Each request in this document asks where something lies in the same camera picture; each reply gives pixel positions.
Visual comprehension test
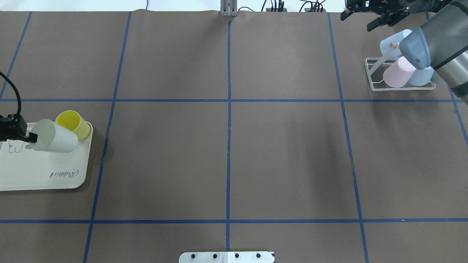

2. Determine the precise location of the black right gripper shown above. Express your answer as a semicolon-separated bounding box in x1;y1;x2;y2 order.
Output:
340;0;412;32

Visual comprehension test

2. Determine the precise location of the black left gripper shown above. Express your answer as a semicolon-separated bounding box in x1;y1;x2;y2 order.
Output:
0;114;38;143

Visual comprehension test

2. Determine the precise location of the cream plastic cup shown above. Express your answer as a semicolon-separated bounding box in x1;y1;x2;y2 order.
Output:
30;119;78;153

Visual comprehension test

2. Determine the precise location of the light blue plastic cup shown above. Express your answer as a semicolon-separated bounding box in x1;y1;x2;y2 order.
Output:
380;29;412;60

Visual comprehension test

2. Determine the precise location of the pink plastic cup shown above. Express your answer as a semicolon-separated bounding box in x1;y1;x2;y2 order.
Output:
383;57;416;88

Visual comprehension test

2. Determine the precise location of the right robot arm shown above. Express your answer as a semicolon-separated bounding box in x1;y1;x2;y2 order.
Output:
340;0;468;102

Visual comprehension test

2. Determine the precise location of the yellow plastic cup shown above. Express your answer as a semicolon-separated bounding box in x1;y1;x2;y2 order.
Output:
55;110;91;140

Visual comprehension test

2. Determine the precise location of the cream plastic tray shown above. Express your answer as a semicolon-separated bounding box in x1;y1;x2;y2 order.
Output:
0;122;94;191

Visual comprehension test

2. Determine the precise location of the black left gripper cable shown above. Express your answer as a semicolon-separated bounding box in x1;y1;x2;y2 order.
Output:
0;71;22;117

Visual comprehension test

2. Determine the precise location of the white wire cup rack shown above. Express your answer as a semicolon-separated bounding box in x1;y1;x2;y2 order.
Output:
364;42;436;92

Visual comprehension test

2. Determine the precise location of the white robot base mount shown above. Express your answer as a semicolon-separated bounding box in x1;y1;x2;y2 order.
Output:
178;251;275;263

